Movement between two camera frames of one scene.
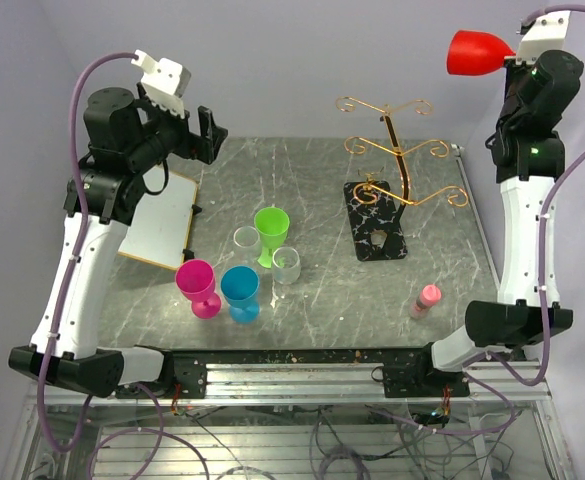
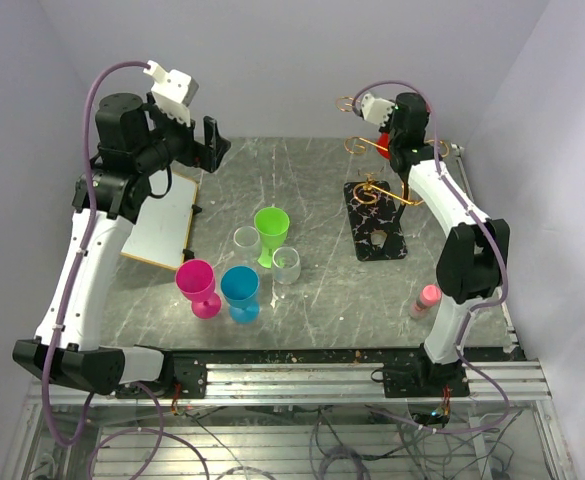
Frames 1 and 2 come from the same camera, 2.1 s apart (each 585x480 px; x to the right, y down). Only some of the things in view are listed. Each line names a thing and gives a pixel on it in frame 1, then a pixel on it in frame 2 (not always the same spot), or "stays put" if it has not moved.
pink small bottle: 429,296 stays put
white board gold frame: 158,230 stays put
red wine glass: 472,52 -> 384,141
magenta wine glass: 195,281 stays put
